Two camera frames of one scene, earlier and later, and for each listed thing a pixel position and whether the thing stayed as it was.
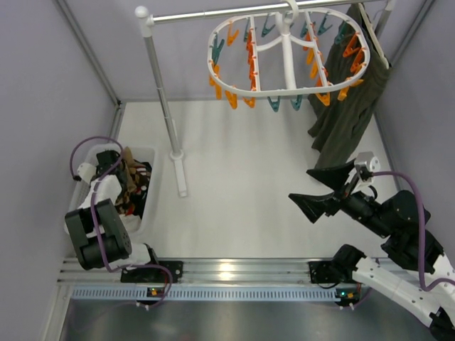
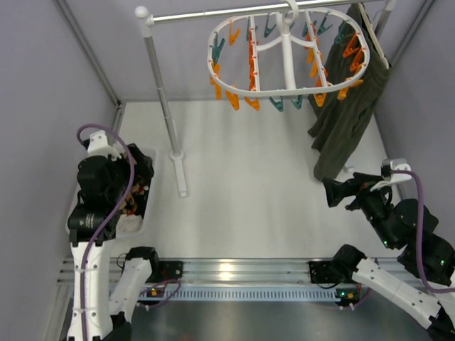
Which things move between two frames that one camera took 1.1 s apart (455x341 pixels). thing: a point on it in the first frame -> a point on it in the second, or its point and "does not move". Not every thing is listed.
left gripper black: [107, 158] -> [141, 166]
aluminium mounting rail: [212, 272] does not move
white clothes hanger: [372, 31] does not move
